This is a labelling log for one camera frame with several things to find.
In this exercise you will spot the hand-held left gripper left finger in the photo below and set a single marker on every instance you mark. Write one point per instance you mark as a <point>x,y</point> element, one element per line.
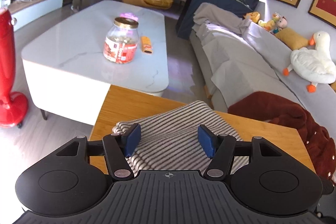
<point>132,140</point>

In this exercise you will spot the beige blanket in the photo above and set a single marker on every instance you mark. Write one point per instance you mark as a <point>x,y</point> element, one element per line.
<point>220,16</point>

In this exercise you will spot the white coffee table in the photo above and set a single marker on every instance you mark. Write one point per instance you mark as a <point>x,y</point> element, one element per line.
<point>78,43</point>

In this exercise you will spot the white goose plush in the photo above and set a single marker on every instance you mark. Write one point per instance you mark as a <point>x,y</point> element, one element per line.
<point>312,64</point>

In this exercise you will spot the yellow plush toy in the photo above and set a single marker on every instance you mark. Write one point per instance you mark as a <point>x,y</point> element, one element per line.
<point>252,17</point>

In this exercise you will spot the dark blue cabinet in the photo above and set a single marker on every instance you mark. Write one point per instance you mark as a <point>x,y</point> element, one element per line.
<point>199,3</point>

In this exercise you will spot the yellow cushion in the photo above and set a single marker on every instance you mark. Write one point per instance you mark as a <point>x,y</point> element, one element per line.
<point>291,39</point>

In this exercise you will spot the dark red fleece jacket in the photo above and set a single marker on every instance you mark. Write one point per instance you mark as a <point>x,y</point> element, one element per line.
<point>275,113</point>

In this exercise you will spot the red floor appliance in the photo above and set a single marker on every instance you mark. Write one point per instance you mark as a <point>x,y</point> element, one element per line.
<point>8,69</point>

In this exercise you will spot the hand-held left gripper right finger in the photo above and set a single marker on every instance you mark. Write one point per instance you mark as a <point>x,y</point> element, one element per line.
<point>206,141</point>

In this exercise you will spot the small plush doll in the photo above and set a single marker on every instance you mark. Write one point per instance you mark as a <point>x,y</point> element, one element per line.
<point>269,22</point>

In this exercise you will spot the glass jar with gold lid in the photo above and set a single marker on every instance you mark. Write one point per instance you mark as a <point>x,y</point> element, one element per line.
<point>121,43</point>

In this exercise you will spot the pink plush doll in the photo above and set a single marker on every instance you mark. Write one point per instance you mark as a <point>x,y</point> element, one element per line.
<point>281,26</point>

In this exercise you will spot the grey sofa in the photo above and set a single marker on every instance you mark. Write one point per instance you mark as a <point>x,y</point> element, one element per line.
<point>236,74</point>

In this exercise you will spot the striped knit sweater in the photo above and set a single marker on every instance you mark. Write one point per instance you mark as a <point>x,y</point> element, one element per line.
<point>170,134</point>

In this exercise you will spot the pink cup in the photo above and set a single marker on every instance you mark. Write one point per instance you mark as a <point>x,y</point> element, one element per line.
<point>127,15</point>

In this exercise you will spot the orange snack packet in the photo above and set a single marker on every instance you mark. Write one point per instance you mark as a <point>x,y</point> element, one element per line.
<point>146,44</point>

